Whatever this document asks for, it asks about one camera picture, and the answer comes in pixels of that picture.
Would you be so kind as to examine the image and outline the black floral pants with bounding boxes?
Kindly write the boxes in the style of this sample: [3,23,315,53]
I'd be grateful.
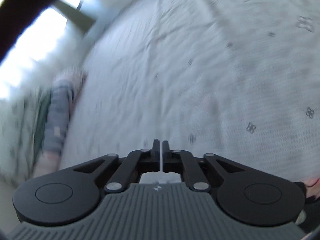
[295,178,320,204]

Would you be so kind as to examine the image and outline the grey patterned bed sheet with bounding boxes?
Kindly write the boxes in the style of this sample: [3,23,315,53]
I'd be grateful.
[61,0,319,181]

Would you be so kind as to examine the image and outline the blue white striped blanket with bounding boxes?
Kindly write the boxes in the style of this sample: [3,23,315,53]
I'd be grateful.
[42,79,75,155]

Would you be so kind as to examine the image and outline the green folded quilt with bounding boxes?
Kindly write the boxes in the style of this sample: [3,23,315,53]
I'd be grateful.
[1,89,51,186]

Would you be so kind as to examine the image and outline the green curtain left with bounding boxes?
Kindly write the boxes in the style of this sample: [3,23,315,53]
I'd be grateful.
[53,0,95,34]

